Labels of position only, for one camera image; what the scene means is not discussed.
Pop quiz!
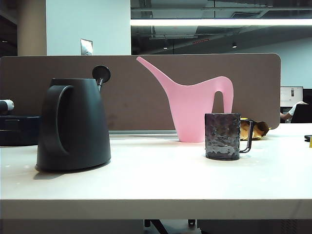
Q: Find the textured glass cup with handle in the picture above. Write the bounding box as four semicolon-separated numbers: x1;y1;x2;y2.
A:
204;112;254;161

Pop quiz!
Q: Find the brown desk divider panel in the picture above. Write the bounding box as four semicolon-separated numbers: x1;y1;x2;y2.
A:
0;53;281;131

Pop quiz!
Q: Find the pink plastic watering can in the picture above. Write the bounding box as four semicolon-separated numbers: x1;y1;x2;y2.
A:
136;56;234;143

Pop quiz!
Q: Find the black plastic watering can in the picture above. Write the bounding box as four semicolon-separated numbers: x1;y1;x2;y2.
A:
35;65;112;173

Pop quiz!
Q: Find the yellow potato chips bag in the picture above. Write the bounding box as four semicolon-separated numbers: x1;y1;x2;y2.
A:
240;117;270;141

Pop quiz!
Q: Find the black table leg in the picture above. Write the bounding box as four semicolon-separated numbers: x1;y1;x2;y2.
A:
143;219;166;234

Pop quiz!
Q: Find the long ceiling light strip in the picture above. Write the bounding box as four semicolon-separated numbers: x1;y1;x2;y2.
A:
131;19;312;26

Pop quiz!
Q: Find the computer monitor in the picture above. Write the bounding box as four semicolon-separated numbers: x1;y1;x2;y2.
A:
280;86;304;107

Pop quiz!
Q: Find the person in white shirt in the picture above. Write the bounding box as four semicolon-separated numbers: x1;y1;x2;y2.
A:
280;101;310;123

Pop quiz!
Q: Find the dark blue tool case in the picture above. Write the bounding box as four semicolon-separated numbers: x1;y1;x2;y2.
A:
0;115;41;147

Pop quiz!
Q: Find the black office chair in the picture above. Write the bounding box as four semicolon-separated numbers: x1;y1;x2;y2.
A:
291;104;312;124

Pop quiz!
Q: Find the white and black handheld device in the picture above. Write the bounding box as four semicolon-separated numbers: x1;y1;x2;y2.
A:
0;99;15;115

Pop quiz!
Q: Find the metal wall switch plate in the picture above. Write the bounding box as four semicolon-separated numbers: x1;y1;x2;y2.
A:
80;38;94;56

